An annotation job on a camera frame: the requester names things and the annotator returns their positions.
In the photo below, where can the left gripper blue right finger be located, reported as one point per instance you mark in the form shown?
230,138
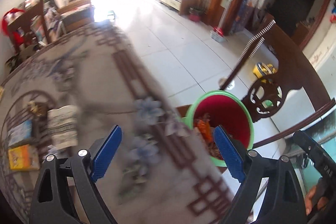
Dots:
229,150

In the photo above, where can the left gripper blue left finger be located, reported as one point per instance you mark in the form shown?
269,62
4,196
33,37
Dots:
102,152

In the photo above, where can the orange plastic bag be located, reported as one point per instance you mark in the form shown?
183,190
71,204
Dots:
202,124

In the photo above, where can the patterned paper cup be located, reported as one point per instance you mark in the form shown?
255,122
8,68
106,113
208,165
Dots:
62,126

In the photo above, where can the brown cigarette box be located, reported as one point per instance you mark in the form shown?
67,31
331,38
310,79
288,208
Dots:
39,109

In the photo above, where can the yellow iced tea carton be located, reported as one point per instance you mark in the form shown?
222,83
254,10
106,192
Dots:
24,158

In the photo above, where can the blue white medicine box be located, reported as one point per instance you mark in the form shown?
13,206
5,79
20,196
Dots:
21,134

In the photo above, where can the green red trash bin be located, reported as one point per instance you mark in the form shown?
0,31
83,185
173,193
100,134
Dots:
225,110

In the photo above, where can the person's right hand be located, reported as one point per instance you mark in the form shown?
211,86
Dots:
318,196

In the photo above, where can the patterned tablecloth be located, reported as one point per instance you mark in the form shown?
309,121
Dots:
161,172

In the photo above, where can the near carved wooden chair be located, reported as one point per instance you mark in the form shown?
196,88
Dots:
267,95

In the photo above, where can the white refrigerator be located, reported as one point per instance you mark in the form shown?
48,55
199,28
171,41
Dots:
323,59

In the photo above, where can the broom and dustpan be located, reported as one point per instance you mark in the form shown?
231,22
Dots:
217,32

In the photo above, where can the floral seat cushion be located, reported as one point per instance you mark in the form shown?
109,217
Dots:
13,62

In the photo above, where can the small black stool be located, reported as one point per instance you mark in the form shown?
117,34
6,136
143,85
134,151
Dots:
111,16

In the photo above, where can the red floor waste basket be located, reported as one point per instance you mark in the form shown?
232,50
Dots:
195,13

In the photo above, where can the far wooden dining chair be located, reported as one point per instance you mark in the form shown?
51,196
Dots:
24,21

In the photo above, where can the wooden sofa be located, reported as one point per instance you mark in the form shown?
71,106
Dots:
75,13

